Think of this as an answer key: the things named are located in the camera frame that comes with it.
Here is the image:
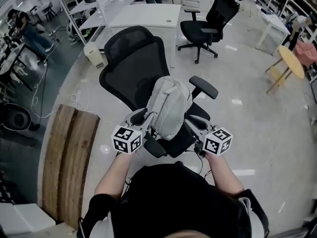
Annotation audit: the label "white shelving rack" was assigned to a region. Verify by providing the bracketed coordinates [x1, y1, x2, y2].
[53, 0, 147, 45]

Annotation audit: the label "black floor cable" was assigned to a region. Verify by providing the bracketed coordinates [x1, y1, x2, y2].
[37, 63, 50, 128]

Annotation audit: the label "white power strip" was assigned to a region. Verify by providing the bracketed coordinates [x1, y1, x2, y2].
[73, 91, 83, 107]

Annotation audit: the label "cream plastic bin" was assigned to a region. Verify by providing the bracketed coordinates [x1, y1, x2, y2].
[83, 41, 105, 69]

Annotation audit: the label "white boxes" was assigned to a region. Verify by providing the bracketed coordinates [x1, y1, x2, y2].
[0, 202, 57, 238]

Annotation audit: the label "small white desk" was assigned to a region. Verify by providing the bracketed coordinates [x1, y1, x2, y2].
[255, 4, 291, 57]

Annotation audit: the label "black glossy table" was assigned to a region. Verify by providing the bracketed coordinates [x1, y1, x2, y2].
[0, 42, 40, 92]

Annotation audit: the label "white floor cable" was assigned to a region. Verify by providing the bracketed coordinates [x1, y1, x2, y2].
[31, 58, 60, 120]

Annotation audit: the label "person's right forearm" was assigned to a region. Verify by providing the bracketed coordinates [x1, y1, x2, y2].
[205, 154, 245, 197]

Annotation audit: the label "round yellow table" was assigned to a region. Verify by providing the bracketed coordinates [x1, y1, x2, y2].
[264, 45, 305, 94]

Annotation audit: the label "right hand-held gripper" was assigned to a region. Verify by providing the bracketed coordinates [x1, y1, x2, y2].
[184, 115, 234, 159]

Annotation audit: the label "white ladder shelf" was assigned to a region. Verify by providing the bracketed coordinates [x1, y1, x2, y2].
[279, 0, 317, 38]

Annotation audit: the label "light grey backpack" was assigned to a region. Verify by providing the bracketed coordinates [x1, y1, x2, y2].
[144, 75, 194, 141]

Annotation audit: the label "person's left forearm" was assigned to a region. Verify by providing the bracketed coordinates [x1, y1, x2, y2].
[94, 152, 136, 201]

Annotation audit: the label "person's black shirt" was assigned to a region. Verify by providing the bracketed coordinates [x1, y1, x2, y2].
[79, 161, 270, 238]

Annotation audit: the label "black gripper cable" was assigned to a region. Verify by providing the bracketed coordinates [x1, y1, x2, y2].
[197, 155, 214, 180]

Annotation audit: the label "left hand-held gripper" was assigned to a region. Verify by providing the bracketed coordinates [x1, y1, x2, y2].
[111, 107, 155, 156]

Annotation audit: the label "black swivel chair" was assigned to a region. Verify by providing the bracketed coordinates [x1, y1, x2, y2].
[177, 0, 245, 64]

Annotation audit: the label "person's head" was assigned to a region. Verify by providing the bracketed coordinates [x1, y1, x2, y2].
[162, 229, 212, 238]

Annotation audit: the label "black mesh office chair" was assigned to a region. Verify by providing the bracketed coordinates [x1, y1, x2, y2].
[99, 25, 219, 159]

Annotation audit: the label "wooden board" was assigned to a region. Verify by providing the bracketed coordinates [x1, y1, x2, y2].
[41, 104, 102, 230]

